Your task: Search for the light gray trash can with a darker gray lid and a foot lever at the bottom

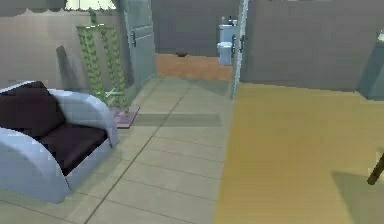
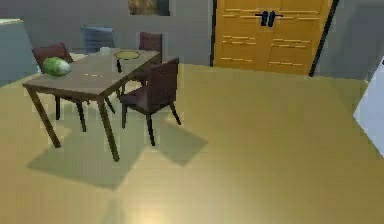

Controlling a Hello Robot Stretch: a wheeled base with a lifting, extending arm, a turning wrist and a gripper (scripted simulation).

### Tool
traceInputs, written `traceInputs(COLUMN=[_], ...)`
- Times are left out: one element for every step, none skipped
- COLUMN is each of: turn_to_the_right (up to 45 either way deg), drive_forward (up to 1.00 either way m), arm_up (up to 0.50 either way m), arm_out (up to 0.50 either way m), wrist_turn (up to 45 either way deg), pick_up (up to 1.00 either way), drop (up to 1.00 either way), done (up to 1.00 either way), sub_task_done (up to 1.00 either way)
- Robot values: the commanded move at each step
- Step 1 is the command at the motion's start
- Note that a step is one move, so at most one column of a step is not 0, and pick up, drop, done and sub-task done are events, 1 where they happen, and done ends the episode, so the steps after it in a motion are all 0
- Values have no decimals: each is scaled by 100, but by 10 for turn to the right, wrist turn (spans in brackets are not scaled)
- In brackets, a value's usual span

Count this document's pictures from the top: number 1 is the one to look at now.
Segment window with pale light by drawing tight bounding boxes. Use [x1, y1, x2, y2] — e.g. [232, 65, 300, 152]
[64, 0, 117, 11]

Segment pink floor cloth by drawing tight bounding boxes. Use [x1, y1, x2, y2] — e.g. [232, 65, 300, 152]
[109, 105, 141, 130]

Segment white toilet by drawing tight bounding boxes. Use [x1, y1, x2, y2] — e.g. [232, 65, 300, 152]
[216, 16, 239, 66]

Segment white room door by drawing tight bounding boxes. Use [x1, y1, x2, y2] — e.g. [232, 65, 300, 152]
[231, 0, 250, 98]

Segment grey-blue room door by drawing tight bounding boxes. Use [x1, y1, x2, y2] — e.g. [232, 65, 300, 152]
[119, 0, 158, 89]

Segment pale blue armchair dark cushions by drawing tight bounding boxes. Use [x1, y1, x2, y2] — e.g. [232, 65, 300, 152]
[0, 80, 120, 205]

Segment teal cabinet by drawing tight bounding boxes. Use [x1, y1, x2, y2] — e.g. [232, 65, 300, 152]
[357, 27, 384, 102]

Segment dark brown furniture leg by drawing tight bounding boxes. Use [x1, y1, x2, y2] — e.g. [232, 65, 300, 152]
[366, 153, 384, 186]

